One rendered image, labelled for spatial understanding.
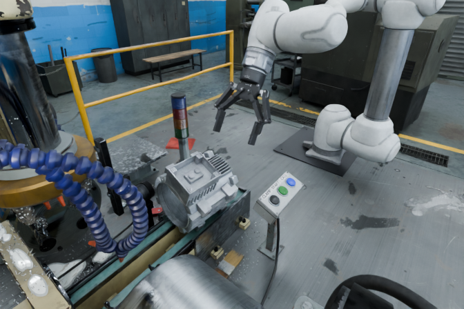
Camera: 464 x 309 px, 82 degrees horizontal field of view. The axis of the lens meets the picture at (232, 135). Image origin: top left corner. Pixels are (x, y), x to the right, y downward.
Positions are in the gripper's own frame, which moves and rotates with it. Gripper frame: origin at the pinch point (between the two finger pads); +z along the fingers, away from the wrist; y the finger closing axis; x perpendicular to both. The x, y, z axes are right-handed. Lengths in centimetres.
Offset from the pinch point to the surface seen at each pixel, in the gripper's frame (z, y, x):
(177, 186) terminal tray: 18.0, -3.3, -13.9
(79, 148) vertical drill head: 9.3, -2.8, -43.4
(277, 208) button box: 15.2, 20.2, 1.3
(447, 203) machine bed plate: 1, 63, 76
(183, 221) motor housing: 31.4, -6.1, -3.0
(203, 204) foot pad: 21.9, 1.5, -6.3
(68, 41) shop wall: -43, -498, 157
